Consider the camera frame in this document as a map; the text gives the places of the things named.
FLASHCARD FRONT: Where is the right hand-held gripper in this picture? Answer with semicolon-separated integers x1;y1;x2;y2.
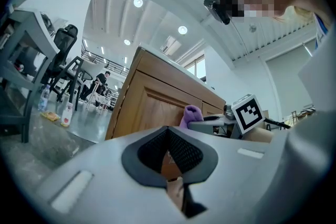
187;94;266;139

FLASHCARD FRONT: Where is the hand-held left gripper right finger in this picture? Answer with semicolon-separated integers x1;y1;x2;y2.
168;125;277;224

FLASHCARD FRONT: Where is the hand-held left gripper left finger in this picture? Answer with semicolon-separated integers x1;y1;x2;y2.
36;125;185;224

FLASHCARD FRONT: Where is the brown wooden cabinet door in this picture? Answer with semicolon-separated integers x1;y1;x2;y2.
202;101;227;118
112;70;205;141

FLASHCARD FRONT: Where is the purple cloth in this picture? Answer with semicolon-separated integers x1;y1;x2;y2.
180;104;204;129

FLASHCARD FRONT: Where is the wooden cabinet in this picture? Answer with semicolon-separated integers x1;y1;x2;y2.
104;47;227;141

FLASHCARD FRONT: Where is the tall glass window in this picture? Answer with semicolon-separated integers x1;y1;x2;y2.
183;54;208;82

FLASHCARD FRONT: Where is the small red label bottle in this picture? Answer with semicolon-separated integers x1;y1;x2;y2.
60;102;74;127

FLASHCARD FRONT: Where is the yellow packet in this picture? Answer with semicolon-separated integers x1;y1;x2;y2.
39;111;61;122

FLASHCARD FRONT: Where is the white ceiling air conditioner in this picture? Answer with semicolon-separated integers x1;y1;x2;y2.
161;35;182;56

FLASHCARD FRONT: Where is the grey roller blind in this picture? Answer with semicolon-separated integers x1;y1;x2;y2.
265;39;320;113

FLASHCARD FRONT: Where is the clear water bottle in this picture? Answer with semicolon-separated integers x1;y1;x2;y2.
38;84;51;111

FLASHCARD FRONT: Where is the black balcony railing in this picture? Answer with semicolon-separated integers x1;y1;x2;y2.
80;48;130;77

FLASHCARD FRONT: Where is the black office chair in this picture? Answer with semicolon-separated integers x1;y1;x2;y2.
39;24;79;103

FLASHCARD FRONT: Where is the person's blue shirt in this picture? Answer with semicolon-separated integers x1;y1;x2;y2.
313;13;330;49

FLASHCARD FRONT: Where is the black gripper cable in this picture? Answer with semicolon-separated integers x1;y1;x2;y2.
264;117;292;130

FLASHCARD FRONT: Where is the thin frame shelf rack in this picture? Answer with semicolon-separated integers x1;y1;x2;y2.
290;104;316;124

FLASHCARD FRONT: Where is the black head-mounted camera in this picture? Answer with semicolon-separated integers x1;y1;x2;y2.
203;0;232;26

